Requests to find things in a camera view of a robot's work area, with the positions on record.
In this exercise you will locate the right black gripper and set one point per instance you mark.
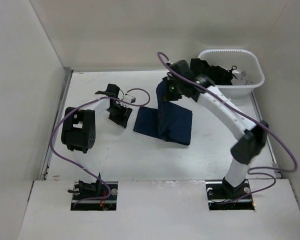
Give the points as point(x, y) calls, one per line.
point(167, 96)

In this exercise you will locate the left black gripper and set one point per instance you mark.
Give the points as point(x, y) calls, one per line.
point(122, 120)

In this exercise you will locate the dark blue denim trousers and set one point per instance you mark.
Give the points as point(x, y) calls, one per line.
point(168, 122)

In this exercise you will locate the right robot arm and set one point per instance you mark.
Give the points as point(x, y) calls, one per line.
point(249, 133)

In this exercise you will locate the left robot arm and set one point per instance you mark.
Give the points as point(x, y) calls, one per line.
point(79, 123)

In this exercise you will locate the black garment in basket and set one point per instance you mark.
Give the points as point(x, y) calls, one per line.
point(219, 75)

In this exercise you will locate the white plastic basket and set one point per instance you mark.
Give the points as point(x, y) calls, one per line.
point(245, 66)

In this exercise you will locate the white patterned garment in basket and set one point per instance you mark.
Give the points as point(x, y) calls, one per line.
point(241, 79)

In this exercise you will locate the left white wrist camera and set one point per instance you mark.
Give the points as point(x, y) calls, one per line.
point(128, 98)

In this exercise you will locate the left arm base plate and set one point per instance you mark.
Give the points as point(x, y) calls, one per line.
point(93, 196)

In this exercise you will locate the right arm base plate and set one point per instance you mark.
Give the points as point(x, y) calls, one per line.
point(220, 200)

